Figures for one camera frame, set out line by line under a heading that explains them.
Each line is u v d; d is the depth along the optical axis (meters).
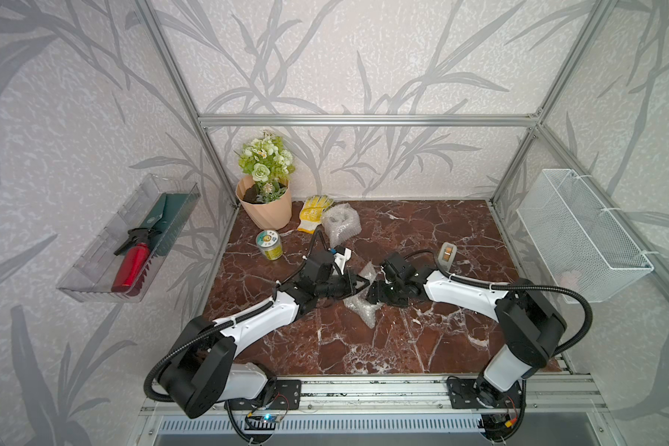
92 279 0.59
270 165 0.96
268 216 0.99
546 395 0.75
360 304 0.82
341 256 0.77
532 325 0.45
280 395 0.73
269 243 0.96
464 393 0.74
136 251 0.62
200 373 0.41
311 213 1.15
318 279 0.65
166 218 0.71
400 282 0.69
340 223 1.01
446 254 0.98
